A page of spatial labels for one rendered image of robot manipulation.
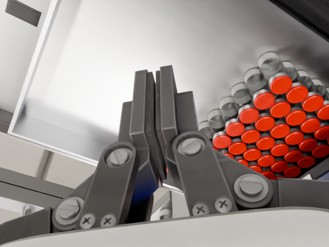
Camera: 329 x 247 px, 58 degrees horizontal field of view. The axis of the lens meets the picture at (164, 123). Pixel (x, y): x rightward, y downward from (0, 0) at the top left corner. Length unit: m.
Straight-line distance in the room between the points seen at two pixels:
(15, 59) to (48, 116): 0.08
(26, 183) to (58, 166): 0.68
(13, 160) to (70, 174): 0.34
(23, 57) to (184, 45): 0.17
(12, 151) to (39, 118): 1.53
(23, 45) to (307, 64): 0.30
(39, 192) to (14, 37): 0.98
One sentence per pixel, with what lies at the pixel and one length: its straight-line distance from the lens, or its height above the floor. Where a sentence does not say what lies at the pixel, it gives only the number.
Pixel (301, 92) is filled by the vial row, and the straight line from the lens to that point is 0.32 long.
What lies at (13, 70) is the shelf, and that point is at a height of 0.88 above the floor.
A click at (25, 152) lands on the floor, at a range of 1.90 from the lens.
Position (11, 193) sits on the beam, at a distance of 1.25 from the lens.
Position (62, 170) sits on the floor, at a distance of 1.96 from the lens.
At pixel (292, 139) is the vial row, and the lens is 0.36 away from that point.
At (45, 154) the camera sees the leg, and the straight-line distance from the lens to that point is 1.40.
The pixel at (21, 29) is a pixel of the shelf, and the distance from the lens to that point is 0.33.
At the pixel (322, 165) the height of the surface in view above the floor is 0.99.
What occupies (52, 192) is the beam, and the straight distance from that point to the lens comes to 1.28.
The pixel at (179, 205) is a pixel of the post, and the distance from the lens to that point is 0.48.
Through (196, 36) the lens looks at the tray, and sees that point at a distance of 0.31.
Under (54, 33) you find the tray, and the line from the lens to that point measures 0.32.
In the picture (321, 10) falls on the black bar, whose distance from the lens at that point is 0.31.
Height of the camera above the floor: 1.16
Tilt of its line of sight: 47 degrees down
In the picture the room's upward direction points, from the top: 178 degrees clockwise
